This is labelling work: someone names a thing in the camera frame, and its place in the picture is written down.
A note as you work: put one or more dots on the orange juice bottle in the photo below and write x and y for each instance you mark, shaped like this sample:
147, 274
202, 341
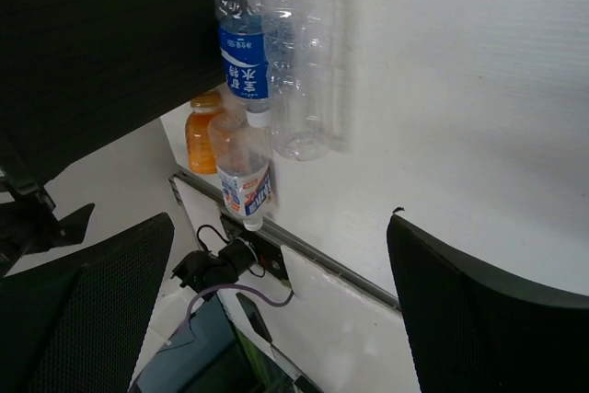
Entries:
199, 149

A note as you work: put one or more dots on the blue label water bottle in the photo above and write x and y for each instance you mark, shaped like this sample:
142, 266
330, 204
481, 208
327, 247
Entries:
241, 43

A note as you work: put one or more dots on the white label clear bottle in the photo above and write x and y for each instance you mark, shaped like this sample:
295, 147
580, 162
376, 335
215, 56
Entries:
242, 155

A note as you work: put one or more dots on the black waste bin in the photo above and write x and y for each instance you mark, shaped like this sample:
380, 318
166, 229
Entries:
77, 75

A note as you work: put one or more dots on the clear unlabelled plastic bottle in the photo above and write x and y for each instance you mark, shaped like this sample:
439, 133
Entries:
298, 42

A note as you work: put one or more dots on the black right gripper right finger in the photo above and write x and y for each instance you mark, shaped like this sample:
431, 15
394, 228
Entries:
473, 327

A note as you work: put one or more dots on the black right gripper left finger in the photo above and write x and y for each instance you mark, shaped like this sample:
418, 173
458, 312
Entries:
77, 324

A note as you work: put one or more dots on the aluminium table edge rail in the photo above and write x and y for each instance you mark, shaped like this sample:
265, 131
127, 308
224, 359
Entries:
277, 236

